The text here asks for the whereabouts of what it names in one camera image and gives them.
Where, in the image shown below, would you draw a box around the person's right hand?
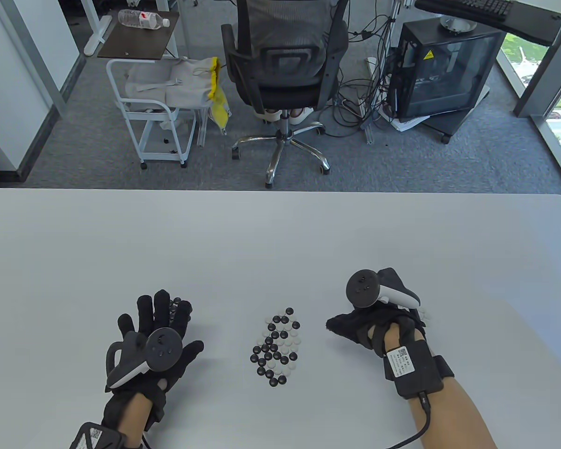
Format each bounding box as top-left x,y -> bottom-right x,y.
326,306 -> 428,358

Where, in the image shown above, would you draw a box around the person's left hand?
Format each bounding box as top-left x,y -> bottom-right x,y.
103,290 -> 205,433

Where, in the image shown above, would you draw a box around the group of black go stones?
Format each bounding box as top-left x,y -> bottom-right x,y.
168,297 -> 192,323

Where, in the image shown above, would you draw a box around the pile of mixed go stones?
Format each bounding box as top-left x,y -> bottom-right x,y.
250,308 -> 302,388

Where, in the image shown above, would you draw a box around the person's right forearm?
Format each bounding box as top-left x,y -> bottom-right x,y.
383,326 -> 498,449

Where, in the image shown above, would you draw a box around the black white hand controller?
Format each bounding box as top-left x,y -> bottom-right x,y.
105,328 -> 184,389
345,268 -> 421,309

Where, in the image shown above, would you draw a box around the white metal cart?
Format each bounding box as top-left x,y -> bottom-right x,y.
106,58 -> 198,170

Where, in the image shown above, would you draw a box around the aluminium profile stand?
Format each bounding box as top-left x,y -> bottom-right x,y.
365,0 -> 403,143

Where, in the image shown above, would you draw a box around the white papers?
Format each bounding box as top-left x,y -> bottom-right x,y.
379,105 -> 431,132

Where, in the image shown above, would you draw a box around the yellow plastic bag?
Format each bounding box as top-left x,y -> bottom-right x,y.
208,57 -> 232,136

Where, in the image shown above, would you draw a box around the black rolling platform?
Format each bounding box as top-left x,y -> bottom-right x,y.
421,84 -> 491,145

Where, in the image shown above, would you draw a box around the grey fabric bag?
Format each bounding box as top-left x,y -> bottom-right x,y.
124,58 -> 216,110

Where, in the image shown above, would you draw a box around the black mesh office chair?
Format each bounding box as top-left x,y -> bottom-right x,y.
221,0 -> 350,189

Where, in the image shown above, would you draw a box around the small brown side table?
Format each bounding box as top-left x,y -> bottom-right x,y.
97,9 -> 180,60

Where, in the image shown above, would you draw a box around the black computer tower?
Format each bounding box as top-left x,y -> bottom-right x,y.
387,20 -> 506,120

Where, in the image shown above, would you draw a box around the white desk leg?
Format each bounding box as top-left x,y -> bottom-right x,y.
82,0 -> 114,58

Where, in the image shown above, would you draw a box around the clear plastic water bottle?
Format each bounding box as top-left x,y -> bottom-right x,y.
118,8 -> 171,30

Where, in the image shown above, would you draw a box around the white bowl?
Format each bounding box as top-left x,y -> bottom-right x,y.
439,14 -> 477,34

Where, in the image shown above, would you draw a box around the black keyboard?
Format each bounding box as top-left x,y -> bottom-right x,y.
456,0 -> 515,22

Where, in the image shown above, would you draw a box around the black desk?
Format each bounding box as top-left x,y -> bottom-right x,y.
414,0 -> 561,46

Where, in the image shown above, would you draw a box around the black boxed wrist camera module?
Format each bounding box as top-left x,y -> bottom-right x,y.
383,340 -> 454,399

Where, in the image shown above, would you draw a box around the black framed wrist camera module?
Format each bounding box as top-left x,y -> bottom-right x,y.
70,422 -> 128,449

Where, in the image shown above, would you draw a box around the tangle of black cables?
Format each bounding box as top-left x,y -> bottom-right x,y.
325,0 -> 403,138

